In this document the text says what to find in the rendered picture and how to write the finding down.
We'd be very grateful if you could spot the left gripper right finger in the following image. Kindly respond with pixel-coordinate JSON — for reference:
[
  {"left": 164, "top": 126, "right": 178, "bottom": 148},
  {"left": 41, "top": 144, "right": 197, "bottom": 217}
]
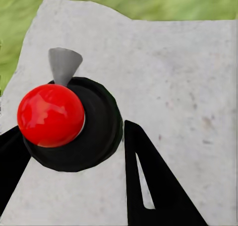
[{"left": 123, "top": 120, "right": 208, "bottom": 226}]

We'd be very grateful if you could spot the insectifuge atomizer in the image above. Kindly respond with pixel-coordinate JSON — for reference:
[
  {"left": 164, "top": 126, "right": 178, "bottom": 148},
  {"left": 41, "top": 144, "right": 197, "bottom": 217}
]
[{"left": 17, "top": 48, "right": 124, "bottom": 172}]

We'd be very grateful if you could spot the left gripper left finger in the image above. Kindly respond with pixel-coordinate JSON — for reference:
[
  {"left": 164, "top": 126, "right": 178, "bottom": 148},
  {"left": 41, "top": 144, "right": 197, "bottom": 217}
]
[{"left": 0, "top": 125, "right": 32, "bottom": 217}]

